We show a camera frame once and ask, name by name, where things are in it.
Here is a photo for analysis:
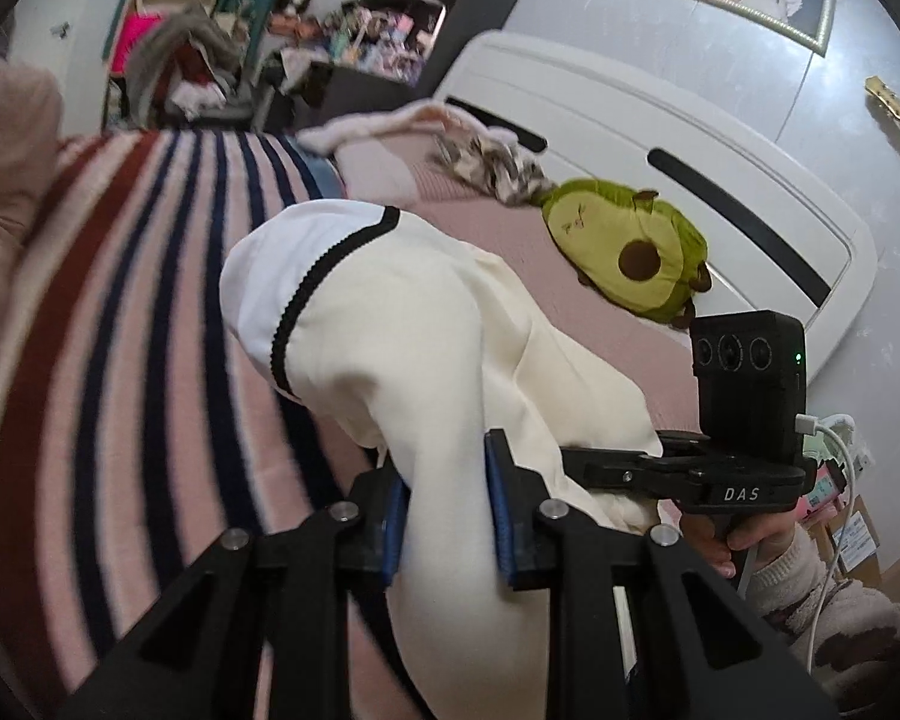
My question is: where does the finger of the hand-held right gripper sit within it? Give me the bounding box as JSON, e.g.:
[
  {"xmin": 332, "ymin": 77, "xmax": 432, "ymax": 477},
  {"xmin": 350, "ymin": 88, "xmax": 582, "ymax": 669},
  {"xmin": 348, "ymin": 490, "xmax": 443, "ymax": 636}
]
[{"xmin": 559, "ymin": 431, "xmax": 710, "ymax": 500}]

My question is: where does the avocado plush toy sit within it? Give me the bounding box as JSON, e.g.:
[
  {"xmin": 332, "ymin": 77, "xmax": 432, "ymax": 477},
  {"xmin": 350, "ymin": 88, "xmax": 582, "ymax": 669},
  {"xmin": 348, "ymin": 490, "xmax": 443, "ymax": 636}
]
[{"xmin": 541, "ymin": 178, "xmax": 713, "ymax": 327}]

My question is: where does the person's right forearm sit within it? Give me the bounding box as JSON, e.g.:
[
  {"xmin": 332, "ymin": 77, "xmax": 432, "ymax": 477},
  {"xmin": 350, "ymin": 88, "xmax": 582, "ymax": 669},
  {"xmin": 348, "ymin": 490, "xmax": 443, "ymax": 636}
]
[{"xmin": 742, "ymin": 532, "xmax": 900, "ymax": 691}]

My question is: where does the white cable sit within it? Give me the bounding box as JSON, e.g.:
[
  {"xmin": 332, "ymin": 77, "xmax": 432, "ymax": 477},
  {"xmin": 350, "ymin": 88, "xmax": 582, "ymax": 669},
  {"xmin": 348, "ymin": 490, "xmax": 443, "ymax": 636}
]
[{"xmin": 791, "ymin": 416, "xmax": 860, "ymax": 668}]

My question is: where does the white fluffy cloth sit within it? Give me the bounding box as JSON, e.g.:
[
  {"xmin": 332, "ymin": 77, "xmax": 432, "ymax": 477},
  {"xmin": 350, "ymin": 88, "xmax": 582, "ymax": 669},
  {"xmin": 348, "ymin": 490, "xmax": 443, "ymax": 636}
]
[{"xmin": 296, "ymin": 99, "xmax": 548, "ymax": 158}]

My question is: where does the blue cloth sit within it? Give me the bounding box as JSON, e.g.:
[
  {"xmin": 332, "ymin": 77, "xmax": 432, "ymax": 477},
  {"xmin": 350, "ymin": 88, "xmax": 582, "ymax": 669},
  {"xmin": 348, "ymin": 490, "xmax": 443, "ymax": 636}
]
[{"xmin": 300, "ymin": 150, "xmax": 346, "ymax": 200}]

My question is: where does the leopard print cloth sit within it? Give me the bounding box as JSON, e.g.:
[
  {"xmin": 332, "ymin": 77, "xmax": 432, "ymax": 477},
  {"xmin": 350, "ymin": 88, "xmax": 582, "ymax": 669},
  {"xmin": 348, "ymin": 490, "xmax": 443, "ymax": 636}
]
[{"xmin": 431, "ymin": 131, "xmax": 560, "ymax": 203}]

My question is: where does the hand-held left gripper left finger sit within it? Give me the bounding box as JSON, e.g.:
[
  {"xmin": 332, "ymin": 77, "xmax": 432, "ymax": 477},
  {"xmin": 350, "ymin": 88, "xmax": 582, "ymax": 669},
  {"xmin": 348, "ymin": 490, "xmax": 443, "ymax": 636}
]
[{"xmin": 56, "ymin": 472, "xmax": 410, "ymax": 720}]

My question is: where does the guitar headstock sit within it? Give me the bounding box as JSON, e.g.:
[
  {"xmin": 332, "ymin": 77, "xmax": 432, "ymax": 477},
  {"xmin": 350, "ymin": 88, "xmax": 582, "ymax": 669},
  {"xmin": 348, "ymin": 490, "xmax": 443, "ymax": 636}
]
[{"xmin": 864, "ymin": 76, "xmax": 900, "ymax": 188}]

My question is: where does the cream top with white collar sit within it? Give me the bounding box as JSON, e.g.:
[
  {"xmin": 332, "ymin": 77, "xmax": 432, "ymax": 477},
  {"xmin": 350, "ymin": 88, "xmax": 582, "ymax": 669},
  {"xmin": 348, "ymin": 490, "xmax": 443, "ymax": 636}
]
[{"xmin": 220, "ymin": 199, "xmax": 665, "ymax": 720}]

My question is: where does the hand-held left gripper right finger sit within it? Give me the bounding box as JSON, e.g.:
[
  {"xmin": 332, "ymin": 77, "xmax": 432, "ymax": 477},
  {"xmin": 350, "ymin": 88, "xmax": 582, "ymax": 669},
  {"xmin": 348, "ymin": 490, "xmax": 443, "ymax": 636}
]
[{"xmin": 484, "ymin": 429, "xmax": 841, "ymax": 720}]

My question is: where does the bookshelf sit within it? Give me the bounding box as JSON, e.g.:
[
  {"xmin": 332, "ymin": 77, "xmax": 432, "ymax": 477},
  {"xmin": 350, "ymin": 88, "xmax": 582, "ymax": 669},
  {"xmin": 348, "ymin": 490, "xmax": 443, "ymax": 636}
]
[{"xmin": 270, "ymin": 0, "xmax": 496, "ymax": 83}]

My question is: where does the person's right hand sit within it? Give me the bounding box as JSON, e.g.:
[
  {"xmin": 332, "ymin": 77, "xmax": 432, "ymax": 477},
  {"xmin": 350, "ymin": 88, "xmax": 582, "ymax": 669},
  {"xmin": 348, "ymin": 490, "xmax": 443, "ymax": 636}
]
[{"xmin": 694, "ymin": 521, "xmax": 796, "ymax": 578}]

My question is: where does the striped knit blanket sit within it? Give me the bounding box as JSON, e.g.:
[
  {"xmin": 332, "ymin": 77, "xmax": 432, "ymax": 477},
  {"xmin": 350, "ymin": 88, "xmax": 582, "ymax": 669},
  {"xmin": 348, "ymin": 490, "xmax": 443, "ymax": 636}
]
[{"xmin": 0, "ymin": 127, "xmax": 436, "ymax": 720}]

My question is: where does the white bed headboard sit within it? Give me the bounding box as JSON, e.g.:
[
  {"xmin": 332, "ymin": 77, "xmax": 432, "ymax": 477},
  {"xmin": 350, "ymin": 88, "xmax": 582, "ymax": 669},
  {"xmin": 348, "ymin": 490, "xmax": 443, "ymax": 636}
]
[{"xmin": 433, "ymin": 31, "xmax": 878, "ymax": 391}]

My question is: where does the pink-brown pillow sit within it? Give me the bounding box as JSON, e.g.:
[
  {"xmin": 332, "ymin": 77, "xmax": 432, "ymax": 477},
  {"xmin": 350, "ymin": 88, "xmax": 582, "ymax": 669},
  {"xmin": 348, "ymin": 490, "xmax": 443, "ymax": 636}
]
[{"xmin": 0, "ymin": 64, "xmax": 65, "ymax": 383}]

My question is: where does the white power strip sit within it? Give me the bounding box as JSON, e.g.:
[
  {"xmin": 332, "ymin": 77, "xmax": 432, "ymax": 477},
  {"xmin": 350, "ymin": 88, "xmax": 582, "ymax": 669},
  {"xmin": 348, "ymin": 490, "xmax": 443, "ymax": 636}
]
[{"xmin": 817, "ymin": 412, "xmax": 878, "ymax": 466}]

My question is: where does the pile of clothes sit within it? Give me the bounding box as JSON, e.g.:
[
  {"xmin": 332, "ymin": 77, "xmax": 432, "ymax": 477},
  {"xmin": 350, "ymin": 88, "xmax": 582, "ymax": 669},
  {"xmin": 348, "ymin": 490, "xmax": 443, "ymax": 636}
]
[{"xmin": 124, "ymin": 4, "xmax": 241, "ymax": 121}]

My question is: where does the cardboard box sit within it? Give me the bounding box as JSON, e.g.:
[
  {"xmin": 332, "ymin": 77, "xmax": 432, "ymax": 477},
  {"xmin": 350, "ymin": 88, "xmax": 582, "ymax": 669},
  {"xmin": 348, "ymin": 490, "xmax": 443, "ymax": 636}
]
[{"xmin": 806, "ymin": 495, "xmax": 882, "ymax": 586}]

